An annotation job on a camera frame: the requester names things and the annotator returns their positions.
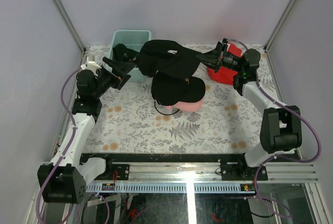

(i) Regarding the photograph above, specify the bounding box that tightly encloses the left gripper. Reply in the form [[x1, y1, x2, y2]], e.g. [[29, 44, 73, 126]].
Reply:
[[94, 58, 136, 99]]

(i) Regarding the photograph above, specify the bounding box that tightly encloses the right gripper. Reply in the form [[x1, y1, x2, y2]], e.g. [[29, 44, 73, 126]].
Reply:
[[195, 44, 244, 74]]

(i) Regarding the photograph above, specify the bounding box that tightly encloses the red cloth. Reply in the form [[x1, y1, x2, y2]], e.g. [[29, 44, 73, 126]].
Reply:
[[206, 43, 242, 85]]

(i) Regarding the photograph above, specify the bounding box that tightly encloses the teal plastic bin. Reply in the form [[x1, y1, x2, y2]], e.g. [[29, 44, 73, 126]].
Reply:
[[107, 30, 151, 83]]

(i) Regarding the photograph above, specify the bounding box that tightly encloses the black wire hat stand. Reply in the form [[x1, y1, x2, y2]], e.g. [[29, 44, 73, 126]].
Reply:
[[154, 101, 180, 116]]

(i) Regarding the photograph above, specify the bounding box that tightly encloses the black cap gold logo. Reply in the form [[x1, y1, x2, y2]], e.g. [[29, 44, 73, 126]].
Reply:
[[151, 72, 206, 106]]

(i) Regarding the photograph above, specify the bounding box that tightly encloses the pink baseball cap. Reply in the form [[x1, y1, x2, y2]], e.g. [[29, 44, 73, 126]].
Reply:
[[164, 98, 204, 112]]

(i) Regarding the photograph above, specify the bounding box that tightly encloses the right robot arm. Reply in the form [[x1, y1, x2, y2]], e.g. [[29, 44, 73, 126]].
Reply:
[[196, 39, 302, 180]]

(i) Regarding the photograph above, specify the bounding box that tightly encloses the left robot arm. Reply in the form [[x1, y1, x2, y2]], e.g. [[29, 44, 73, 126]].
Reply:
[[37, 57, 135, 204]]

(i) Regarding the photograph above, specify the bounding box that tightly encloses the floral table mat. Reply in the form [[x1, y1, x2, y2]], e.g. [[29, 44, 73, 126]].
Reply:
[[78, 43, 296, 154]]

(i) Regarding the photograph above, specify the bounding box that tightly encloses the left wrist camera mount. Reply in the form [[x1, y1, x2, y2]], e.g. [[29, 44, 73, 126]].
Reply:
[[80, 56, 103, 73]]

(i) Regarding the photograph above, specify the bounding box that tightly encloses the left corner aluminium post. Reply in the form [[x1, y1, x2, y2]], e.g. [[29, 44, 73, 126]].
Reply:
[[52, 0, 86, 53]]

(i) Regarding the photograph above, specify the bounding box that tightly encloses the corner aluminium post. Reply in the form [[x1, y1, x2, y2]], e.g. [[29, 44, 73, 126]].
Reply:
[[264, 0, 298, 52], [52, 0, 86, 53]]

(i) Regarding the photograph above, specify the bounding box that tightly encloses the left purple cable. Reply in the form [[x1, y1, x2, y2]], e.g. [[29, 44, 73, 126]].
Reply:
[[35, 68, 110, 224]]

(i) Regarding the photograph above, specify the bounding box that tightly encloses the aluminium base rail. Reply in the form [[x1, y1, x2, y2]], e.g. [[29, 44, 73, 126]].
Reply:
[[110, 162, 318, 183]]

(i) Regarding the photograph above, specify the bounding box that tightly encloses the right corner aluminium post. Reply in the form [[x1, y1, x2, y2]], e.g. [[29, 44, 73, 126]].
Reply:
[[264, 0, 298, 52]]

